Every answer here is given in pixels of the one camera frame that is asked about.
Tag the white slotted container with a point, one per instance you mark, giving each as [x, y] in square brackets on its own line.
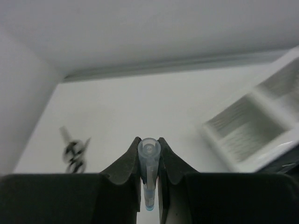
[257, 129]

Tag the black handled scissors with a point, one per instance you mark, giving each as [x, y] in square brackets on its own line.
[74, 152]

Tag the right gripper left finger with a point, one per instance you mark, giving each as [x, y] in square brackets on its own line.
[112, 196]

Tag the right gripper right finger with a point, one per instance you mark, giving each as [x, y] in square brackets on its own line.
[187, 196]

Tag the blue gel pen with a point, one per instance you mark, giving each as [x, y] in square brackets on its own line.
[149, 150]

